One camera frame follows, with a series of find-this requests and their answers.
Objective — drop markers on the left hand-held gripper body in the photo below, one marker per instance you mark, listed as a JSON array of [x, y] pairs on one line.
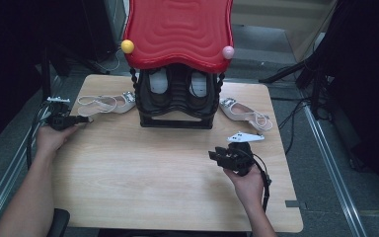
[[59, 120]]

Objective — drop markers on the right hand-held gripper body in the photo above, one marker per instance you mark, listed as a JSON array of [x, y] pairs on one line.
[[242, 158]]

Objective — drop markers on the red and black shoe rack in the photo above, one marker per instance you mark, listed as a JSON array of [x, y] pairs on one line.
[[177, 29]]

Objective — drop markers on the person's left hand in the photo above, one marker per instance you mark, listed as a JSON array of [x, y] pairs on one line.
[[49, 140]]

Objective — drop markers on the person's right hand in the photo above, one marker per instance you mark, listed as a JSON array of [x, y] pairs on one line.
[[250, 187]]

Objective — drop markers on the black metal stand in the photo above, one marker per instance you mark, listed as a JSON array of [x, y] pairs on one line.
[[316, 82], [46, 79]]

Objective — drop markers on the black tape strip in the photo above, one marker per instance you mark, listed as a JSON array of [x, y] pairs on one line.
[[292, 203]]

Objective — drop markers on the black curtain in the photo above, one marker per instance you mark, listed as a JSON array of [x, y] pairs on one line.
[[368, 82], [13, 65]]

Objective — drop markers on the yellow ball knob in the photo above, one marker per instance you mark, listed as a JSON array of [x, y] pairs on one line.
[[127, 46]]

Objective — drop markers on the pink ball knob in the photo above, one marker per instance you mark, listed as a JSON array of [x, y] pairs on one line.
[[228, 52]]

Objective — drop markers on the person's dark clothing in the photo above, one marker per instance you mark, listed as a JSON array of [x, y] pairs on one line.
[[59, 223]]

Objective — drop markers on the metal floor rail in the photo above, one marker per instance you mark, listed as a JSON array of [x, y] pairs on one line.
[[10, 177], [332, 171]]

